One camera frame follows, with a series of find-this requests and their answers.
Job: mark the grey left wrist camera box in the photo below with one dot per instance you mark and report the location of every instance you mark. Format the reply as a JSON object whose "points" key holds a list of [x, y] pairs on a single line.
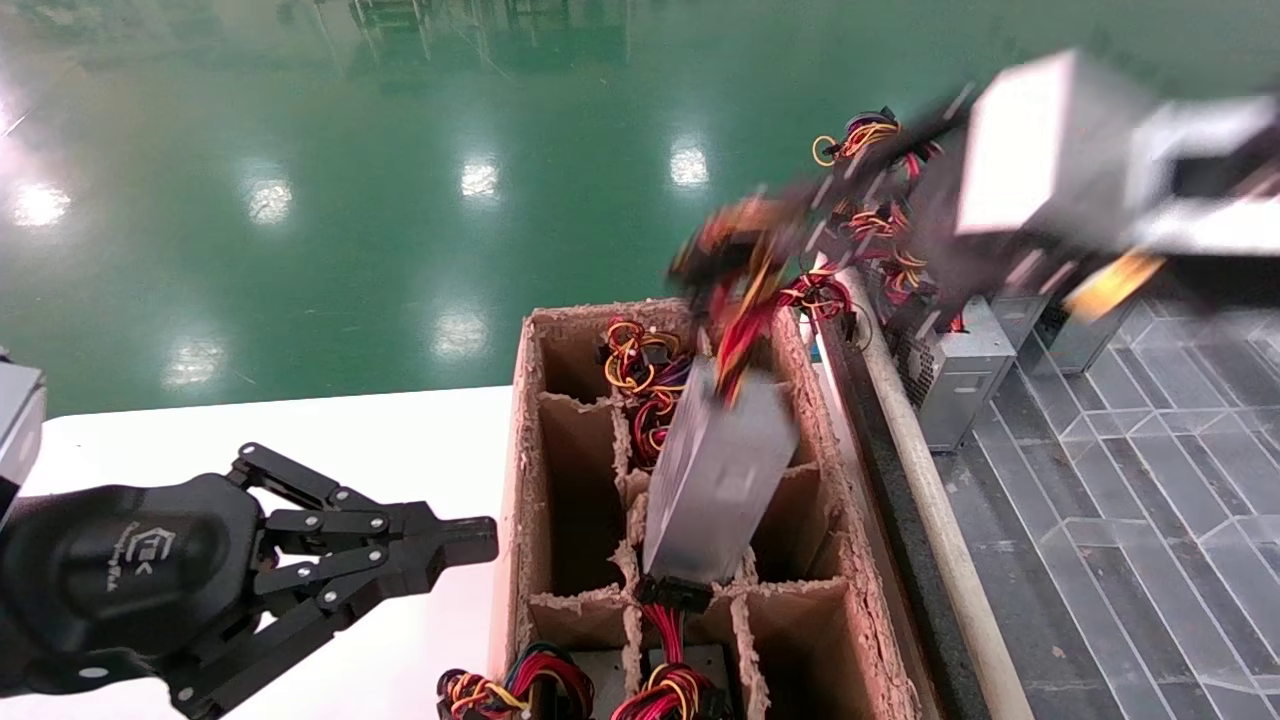
{"points": [[18, 430]]}

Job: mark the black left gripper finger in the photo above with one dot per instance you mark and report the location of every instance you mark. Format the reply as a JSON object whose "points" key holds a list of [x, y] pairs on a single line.
{"points": [[440, 535]]}

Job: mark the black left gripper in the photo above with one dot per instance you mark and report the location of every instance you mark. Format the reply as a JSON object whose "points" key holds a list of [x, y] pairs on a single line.
{"points": [[130, 570]]}

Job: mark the white conveyor side rail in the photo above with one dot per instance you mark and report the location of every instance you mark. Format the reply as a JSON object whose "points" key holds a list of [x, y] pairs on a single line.
{"points": [[940, 520]]}

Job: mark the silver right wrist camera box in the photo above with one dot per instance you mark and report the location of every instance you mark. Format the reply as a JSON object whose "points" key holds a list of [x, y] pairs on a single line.
{"points": [[1040, 140]]}

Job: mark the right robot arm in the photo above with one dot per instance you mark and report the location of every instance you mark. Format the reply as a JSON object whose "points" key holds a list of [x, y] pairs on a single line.
{"points": [[1210, 130]]}

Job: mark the black conveyor side panel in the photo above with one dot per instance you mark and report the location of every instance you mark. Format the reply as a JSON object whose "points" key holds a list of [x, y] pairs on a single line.
{"points": [[900, 520]]}

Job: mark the yellow wrist label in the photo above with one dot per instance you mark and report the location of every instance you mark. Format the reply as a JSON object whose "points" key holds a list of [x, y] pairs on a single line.
{"points": [[1110, 285]]}

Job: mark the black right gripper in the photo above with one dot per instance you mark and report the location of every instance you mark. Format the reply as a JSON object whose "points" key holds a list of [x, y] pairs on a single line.
{"points": [[935, 220]]}

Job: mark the brown cardboard divider box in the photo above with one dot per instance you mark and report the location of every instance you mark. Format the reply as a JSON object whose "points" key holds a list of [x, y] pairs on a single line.
{"points": [[580, 500]]}

